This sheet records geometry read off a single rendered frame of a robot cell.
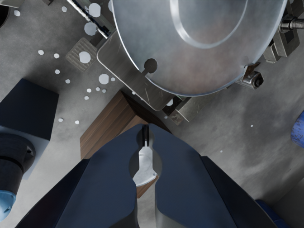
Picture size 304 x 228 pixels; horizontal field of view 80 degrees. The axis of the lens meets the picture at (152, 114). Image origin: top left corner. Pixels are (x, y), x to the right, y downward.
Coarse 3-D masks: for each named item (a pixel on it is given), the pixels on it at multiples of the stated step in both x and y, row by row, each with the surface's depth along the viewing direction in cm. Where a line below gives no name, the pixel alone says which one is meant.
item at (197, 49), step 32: (128, 0) 23; (160, 0) 24; (192, 0) 25; (224, 0) 26; (256, 0) 29; (128, 32) 24; (160, 32) 26; (192, 32) 27; (224, 32) 29; (256, 32) 31; (160, 64) 28; (192, 64) 30; (224, 64) 32; (192, 96) 32
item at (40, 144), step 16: (16, 96) 72; (32, 96) 80; (48, 96) 89; (0, 112) 59; (16, 112) 64; (32, 112) 69; (48, 112) 76; (0, 128) 54; (16, 128) 57; (32, 128) 61; (48, 128) 67
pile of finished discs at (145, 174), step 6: (144, 150) 89; (150, 150) 90; (144, 156) 89; (150, 156) 92; (144, 162) 91; (150, 162) 93; (144, 168) 93; (150, 168) 95; (138, 174) 93; (144, 174) 96; (150, 174) 97; (156, 174) 100; (138, 180) 96; (144, 180) 98; (150, 180) 99
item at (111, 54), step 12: (108, 48) 24; (120, 48) 25; (108, 60) 25; (120, 60) 26; (120, 72) 26; (132, 72) 27; (144, 72) 28; (132, 84) 28; (144, 84) 28; (144, 96) 29; (156, 96) 30; (168, 96) 31; (156, 108) 31
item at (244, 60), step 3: (243, 57) 33; (246, 57) 33; (240, 60) 33; (243, 60) 33; (246, 60) 33; (240, 63) 33; (243, 63) 33; (246, 63) 34; (240, 66) 33; (243, 66) 34
